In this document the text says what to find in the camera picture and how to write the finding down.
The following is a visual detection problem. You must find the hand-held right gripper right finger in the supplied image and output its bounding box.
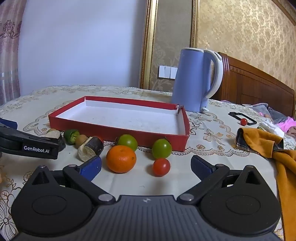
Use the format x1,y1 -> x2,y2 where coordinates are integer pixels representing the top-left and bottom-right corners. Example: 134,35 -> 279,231
177,155 -> 266,205

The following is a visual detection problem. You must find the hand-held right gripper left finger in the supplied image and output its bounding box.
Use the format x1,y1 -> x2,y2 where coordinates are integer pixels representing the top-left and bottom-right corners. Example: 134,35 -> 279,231
28,156 -> 116,205

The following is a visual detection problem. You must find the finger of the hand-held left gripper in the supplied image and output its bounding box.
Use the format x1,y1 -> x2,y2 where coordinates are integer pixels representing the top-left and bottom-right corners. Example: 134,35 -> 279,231
0,118 -> 18,130
0,126 -> 66,152

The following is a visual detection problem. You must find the large eggplant piece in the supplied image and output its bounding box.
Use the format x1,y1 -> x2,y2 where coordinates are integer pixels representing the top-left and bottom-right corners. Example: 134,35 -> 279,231
77,136 -> 104,162

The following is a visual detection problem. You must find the small eggplant piece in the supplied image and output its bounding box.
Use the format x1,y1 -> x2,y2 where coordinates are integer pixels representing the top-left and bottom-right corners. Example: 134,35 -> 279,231
46,130 -> 63,140

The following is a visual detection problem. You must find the orange mandarin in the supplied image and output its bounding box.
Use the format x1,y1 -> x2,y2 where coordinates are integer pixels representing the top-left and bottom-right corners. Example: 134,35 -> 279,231
106,145 -> 137,174

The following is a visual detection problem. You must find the green pepper piece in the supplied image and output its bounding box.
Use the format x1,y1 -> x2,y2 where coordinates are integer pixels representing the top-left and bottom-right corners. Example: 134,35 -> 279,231
63,129 -> 80,146

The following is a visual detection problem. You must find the green tomato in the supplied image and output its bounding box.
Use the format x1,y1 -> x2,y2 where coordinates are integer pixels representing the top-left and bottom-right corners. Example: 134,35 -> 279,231
117,134 -> 138,152
152,138 -> 173,160

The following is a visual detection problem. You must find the red cardboard box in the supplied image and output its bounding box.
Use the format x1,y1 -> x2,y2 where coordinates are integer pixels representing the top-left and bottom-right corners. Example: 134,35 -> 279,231
48,96 -> 190,152

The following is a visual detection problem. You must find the lace tablecloth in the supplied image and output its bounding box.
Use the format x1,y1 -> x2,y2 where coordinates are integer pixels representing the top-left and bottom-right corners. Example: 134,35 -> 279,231
0,85 -> 296,241

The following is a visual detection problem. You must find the pink patterned curtain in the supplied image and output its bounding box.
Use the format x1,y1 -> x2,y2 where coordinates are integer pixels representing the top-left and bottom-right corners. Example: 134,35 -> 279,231
0,0 -> 26,106

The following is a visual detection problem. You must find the white tissue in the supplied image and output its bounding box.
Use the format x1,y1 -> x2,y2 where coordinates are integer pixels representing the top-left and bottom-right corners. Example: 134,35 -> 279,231
258,122 -> 285,138

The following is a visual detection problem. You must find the orange cloth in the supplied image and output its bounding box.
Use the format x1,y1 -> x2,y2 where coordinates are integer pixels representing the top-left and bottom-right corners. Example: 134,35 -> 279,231
236,127 -> 296,241

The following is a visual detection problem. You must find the blue electric kettle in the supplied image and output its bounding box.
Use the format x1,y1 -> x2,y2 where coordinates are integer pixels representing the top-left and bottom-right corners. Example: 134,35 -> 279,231
171,47 -> 224,113

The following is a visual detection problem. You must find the pink and grey bedding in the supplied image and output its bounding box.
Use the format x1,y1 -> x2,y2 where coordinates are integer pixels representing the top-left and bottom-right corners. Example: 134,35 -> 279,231
220,100 -> 296,139

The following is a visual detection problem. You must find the wooden headboard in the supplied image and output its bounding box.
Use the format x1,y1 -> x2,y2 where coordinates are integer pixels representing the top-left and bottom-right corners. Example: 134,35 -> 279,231
217,52 -> 296,112

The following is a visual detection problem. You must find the black rectangular frame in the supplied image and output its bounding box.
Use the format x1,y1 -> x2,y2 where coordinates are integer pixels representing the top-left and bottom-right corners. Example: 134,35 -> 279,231
228,112 -> 258,126

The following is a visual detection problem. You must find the white wall switch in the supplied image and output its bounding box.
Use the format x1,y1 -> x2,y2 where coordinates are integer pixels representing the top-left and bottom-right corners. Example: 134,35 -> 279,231
158,65 -> 178,80

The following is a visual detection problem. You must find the gold picture frame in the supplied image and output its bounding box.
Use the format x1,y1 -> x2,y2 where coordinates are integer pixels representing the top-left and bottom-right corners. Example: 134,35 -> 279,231
139,0 -> 200,90

